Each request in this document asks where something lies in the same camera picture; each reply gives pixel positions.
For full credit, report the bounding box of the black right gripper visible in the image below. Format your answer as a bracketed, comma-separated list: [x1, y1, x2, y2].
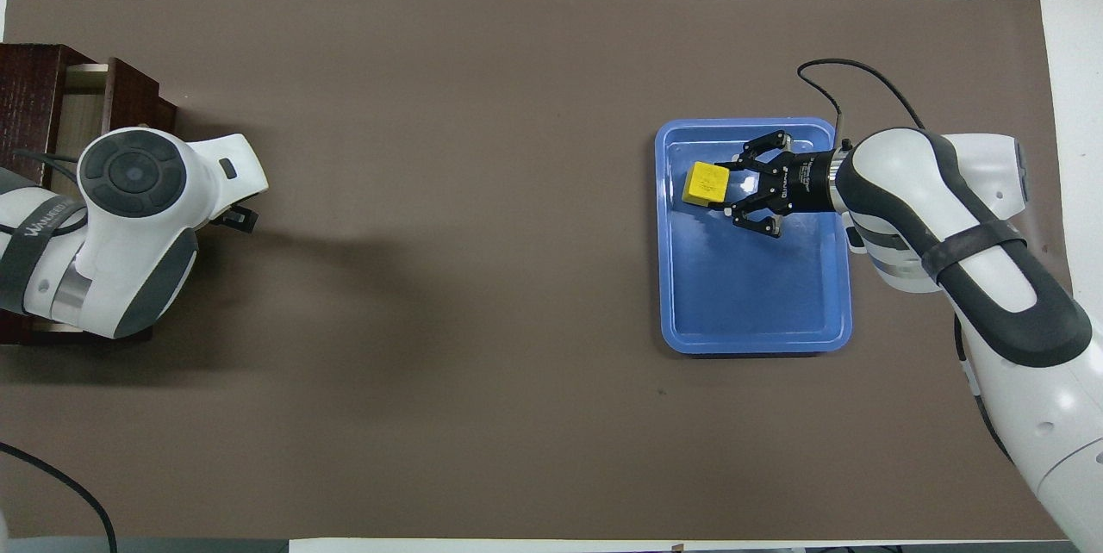
[722, 131, 835, 239]

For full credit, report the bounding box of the yellow block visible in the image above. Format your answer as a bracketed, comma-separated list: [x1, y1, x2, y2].
[682, 161, 730, 208]

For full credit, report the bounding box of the dark wooden drawer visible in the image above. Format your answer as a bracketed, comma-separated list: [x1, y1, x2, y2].
[30, 58, 178, 345]

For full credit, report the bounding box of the blue plastic tray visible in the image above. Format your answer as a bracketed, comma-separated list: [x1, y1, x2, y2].
[654, 117, 854, 356]

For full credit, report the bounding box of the brown table mat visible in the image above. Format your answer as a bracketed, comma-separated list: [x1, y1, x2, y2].
[0, 0, 1098, 542]

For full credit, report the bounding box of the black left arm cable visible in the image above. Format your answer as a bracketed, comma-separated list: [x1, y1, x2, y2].
[13, 148, 83, 171]

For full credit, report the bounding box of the black loose cable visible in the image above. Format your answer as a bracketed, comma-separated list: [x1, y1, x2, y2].
[0, 441, 119, 553]

